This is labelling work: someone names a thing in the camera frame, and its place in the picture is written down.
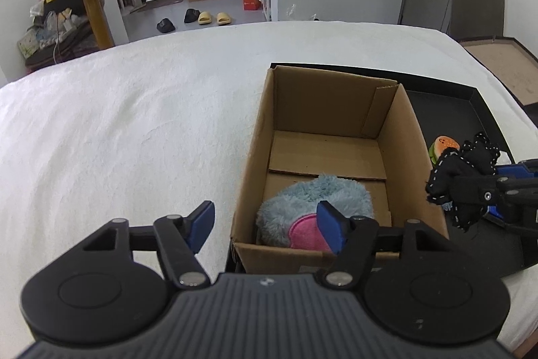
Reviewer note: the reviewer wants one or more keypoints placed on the brown framed board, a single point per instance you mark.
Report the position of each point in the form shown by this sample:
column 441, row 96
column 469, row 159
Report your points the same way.
column 508, row 64

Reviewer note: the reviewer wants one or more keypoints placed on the brown doormat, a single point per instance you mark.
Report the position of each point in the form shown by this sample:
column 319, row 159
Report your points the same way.
column 162, row 3

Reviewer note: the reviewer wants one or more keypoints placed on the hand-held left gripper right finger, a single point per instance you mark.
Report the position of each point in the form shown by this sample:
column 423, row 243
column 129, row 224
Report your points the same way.
column 330, row 226

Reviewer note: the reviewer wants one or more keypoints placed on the brown cardboard box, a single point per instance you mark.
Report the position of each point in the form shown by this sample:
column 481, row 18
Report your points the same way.
column 328, row 106

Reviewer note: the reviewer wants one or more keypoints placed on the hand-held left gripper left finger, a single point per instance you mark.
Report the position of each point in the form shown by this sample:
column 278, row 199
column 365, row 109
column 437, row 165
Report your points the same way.
column 201, row 226

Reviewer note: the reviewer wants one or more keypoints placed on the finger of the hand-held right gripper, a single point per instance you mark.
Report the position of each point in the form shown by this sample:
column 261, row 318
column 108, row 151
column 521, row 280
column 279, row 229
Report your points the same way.
column 475, row 190
column 510, row 170

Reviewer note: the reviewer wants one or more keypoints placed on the black tray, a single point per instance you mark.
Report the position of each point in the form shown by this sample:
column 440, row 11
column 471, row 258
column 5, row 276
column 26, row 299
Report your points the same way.
column 445, row 111

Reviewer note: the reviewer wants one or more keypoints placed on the yellow round table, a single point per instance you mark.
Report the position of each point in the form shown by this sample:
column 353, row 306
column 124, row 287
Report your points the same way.
column 97, row 14

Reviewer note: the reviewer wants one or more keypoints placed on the pile of household clutter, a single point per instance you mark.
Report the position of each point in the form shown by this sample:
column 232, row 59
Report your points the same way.
column 54, row 31

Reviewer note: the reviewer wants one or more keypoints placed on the burger plush toy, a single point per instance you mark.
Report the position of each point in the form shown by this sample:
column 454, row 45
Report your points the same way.
column 445, row 144

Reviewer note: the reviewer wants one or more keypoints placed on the black white-stitched cloth toy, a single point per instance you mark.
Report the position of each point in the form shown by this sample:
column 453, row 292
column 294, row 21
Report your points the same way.
column 470, row 161

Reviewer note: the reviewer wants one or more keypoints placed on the black slipper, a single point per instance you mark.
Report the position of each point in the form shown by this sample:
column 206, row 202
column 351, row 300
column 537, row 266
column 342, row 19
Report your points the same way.
column 191, row 16
column 166, row 25

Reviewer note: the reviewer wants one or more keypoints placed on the beige slipper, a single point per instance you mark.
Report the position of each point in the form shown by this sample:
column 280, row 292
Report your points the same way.
column 223, row 18
column 204, row 18

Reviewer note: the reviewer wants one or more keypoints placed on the blue pink fluffy plush toy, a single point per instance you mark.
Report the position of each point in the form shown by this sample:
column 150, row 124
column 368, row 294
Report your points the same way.
column 294, row 199

